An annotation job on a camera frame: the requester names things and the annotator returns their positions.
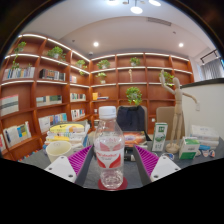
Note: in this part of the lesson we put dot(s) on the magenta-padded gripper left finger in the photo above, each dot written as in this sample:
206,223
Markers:
78,163

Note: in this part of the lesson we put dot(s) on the white speckled mug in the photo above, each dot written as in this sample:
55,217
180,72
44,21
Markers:
58,150

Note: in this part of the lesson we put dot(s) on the small green and white box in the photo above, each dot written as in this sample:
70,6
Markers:
188,148

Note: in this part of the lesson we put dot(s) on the wooden artist mannequin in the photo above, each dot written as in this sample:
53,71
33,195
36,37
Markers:
177,113

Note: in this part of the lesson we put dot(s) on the clear plastic water bottle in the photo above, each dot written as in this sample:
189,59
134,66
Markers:
109,150

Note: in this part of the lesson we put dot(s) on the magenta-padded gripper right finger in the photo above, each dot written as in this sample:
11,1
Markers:
148,163

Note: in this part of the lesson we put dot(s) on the stack of white books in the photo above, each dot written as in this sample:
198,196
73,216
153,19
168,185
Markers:
205,135

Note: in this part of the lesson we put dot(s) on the dark book with orange cover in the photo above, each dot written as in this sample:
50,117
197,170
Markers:
135,138

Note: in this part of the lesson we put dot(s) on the flat round red coaster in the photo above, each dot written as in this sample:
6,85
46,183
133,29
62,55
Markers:
125,185

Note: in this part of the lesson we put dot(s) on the wooden shelf unit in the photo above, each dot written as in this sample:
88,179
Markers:
50,93

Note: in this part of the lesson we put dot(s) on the small round badge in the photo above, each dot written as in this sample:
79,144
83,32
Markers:
204,153
169,156
212,153

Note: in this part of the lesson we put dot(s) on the grey curtain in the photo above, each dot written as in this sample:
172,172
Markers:
211,70

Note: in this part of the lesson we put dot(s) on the black ceiling track light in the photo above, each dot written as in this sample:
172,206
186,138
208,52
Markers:
209,56

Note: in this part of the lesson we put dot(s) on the tall green and white box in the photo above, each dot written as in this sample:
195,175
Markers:
159,136

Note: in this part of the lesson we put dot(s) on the tan chair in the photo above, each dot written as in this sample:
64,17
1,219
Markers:
165,116

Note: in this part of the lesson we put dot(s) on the branched ceiling lamp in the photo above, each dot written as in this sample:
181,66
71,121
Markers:
136,9

